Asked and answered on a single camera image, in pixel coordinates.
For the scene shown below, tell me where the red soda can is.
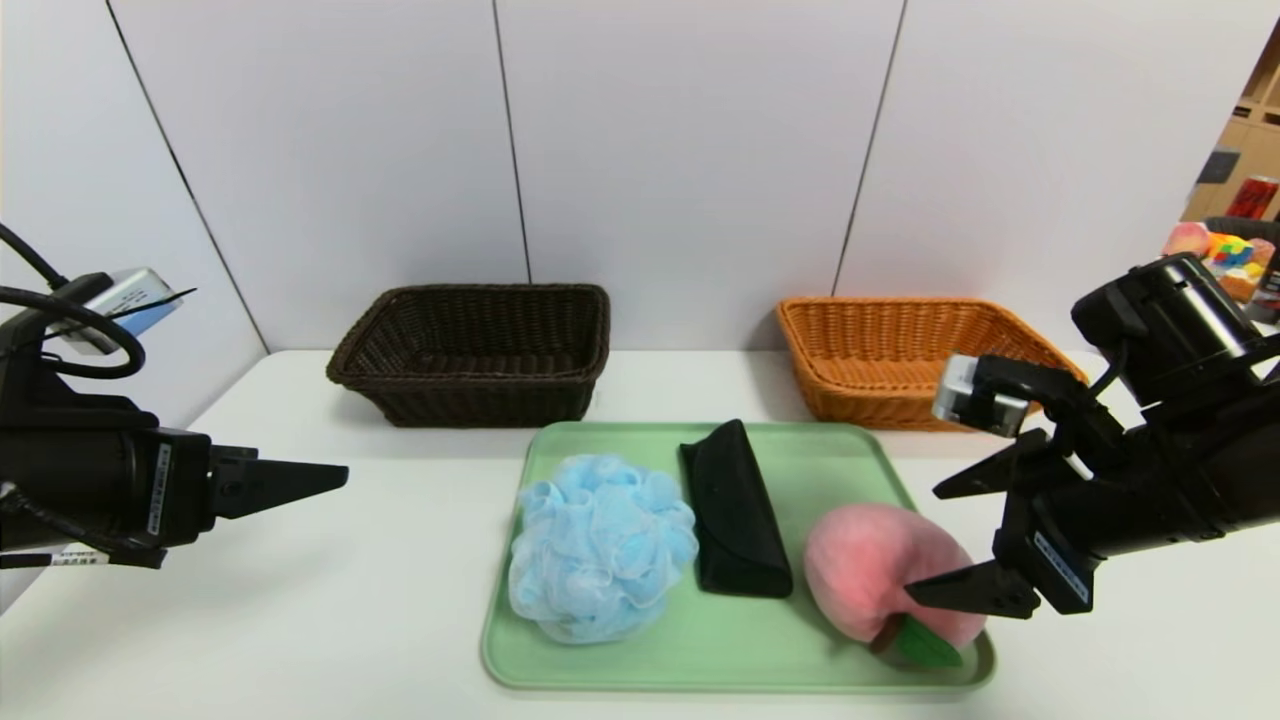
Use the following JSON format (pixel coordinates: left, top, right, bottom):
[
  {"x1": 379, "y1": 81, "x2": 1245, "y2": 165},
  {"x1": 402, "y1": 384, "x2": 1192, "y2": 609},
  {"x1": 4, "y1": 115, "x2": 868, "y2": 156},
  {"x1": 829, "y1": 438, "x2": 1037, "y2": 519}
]
[{"x1": 1226, "y1": 176, "x2": 1279, "y2": 221}]

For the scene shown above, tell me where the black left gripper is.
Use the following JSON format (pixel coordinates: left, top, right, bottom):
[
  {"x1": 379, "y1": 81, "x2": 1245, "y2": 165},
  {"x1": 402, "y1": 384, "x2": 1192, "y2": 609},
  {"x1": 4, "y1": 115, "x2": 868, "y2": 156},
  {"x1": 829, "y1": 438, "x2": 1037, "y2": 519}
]
[{"x1": 0, "y1": 426, "x2": 349, "y2": 552}]

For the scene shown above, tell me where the pink plush peach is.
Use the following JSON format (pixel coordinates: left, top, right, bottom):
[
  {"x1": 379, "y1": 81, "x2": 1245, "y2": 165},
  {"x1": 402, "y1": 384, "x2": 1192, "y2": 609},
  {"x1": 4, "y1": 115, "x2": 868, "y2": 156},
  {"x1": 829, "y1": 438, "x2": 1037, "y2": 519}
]
[{"x1": 803, "y1": 502, "x2": 988, "y2": 669}]

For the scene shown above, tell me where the dark brown wicker basket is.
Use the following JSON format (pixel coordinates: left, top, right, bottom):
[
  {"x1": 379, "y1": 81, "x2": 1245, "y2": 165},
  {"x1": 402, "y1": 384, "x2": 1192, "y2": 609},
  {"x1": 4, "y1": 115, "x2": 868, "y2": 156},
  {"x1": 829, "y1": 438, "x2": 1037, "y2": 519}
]
[{"x1": 326, "y1": 284, "x2": 612, "y2": 429}]

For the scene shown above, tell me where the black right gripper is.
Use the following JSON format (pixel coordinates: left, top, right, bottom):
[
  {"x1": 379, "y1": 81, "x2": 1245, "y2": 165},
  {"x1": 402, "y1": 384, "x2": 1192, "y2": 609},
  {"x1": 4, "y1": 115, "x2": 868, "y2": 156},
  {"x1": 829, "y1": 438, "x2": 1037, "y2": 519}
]
[{"x1": 903, "y1": 427, "x2": 1234, "y2": 620}]

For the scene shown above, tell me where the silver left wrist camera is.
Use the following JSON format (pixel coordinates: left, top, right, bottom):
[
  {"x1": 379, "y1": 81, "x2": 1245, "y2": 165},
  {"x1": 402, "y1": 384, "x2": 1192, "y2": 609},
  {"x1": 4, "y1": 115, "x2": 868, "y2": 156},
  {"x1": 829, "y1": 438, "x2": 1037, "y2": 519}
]
[{"x1": 48, "y1": 268, "x2": 183, "y2": 356}]

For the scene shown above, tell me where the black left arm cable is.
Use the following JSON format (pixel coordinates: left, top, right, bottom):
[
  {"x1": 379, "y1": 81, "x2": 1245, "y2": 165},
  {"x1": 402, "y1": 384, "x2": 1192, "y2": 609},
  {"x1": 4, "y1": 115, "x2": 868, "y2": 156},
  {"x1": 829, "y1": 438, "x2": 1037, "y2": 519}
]
[{"x1": 0, "y1": 222, "x2": 146, "y2": 379}]

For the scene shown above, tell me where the wooden shelf unit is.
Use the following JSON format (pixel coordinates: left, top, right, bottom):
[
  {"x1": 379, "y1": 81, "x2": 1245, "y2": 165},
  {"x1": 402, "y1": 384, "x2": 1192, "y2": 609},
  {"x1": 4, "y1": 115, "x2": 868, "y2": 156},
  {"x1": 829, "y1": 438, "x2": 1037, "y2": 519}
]
[{"x1": 1180, "y1": 10, "x2": 1280, "y2": 223}]

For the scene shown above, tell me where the green plastic tray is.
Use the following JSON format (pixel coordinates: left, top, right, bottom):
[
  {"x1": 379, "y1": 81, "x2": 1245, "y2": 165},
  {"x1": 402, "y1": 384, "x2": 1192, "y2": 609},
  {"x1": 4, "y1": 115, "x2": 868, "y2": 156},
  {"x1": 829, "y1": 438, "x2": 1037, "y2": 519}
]
[{"x1": 481, "y1": 420, "x2": 997, "y2": 693}]

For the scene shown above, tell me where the black glasses case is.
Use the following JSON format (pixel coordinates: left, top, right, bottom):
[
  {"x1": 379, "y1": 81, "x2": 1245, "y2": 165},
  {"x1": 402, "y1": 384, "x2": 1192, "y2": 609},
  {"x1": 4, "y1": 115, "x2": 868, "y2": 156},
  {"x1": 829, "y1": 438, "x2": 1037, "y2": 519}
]
[{"x1": 678, "y1": 419, "x2": 794, "y2": 599}]

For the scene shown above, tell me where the blue mesh bath loofah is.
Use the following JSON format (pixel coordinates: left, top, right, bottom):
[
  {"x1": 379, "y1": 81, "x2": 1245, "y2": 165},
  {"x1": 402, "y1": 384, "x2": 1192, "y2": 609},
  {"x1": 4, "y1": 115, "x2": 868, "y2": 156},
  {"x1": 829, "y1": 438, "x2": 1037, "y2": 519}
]
[{"x1": 508, "y1": 453, "x2": 700, "y2": 644}]

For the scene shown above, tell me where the orange wicker basket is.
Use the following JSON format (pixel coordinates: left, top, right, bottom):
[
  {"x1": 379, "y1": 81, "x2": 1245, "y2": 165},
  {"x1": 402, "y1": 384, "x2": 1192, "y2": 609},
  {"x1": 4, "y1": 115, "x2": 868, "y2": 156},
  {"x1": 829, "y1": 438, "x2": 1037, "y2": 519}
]
[{"x1": 775, "y1": 296, "x2": 1087, "y2": 433}]

